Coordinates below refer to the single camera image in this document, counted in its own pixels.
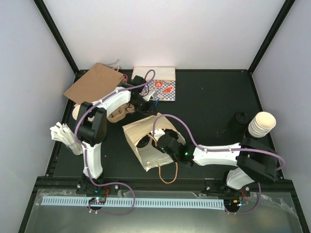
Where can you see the crumpled white paper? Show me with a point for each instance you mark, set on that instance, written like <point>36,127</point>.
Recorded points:
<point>62,133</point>

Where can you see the right black frame post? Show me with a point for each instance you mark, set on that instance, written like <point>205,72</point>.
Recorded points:
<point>286,7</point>

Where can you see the single black lid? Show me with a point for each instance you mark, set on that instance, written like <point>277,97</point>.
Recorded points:
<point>143,142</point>

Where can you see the right white cup stack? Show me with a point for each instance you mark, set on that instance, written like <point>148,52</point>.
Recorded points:
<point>261,124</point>

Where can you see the small green circuit board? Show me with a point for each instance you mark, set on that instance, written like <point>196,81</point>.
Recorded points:
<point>97,200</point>

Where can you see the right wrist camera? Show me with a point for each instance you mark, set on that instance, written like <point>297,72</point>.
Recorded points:
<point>157,133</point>

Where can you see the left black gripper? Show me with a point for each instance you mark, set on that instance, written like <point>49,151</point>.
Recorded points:
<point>148,110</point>

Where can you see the white cup stack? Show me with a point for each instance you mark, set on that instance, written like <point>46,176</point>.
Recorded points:
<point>261,124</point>
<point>75,112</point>

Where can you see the cream paper bag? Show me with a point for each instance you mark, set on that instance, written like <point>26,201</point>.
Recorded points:
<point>149,156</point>

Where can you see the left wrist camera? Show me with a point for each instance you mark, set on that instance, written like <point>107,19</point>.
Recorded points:
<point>151,96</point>

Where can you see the left black frame post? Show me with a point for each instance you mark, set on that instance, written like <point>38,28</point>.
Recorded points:
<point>56,34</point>

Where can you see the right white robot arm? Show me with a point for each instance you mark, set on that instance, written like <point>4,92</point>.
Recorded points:
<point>253,161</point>

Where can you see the left white cup stack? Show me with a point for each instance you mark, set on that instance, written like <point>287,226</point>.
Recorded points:
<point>75,112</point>

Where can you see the brown kraft paper bag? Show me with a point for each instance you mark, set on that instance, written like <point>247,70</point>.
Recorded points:
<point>96,83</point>

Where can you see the blue checkered bakery bag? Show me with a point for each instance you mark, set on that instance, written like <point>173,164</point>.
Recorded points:
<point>163,83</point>

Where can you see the black frame post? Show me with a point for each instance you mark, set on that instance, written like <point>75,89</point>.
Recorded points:
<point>286,7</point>
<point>56,34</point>

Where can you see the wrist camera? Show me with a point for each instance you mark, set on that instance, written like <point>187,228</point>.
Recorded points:
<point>151,96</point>
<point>157,133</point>

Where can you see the light blue cable duct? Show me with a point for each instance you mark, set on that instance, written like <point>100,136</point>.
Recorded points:
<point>137,202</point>

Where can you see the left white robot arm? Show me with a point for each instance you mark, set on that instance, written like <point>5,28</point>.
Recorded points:
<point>91,123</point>

